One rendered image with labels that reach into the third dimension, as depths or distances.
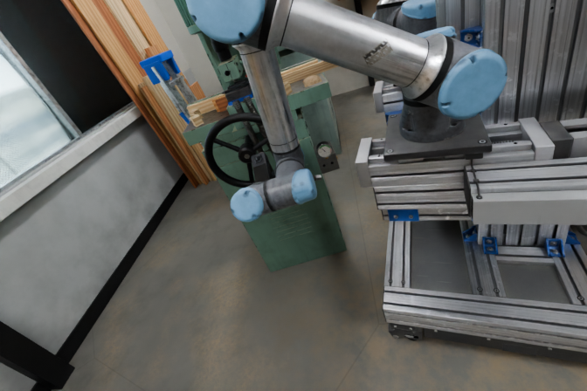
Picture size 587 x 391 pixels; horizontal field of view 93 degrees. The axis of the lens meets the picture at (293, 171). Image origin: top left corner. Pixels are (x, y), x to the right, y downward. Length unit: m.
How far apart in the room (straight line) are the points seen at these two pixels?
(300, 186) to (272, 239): 0.88
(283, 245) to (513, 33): 1.21
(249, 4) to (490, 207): 0.60
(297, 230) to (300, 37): 1.09
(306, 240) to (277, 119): 0.93
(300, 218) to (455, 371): 0.80
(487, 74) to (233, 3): 0.41
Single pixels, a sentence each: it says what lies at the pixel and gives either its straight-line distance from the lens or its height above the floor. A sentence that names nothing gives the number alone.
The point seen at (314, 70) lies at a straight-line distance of 1.24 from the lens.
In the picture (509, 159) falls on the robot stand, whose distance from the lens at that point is 0.81.
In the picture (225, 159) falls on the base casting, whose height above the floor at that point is 0.74.
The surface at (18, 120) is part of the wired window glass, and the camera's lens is 2.27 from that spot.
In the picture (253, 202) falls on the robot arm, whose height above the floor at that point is 0.87.
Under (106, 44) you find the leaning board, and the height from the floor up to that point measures 1.33.
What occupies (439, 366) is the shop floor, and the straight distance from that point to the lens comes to 1.30.
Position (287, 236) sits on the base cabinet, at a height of 0.23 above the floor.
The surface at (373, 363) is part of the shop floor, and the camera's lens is 1.31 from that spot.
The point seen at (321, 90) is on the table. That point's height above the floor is 0.88.
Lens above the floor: 1.21
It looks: 31 degrees down
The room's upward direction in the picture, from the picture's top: 21 degrees counter-clockwise
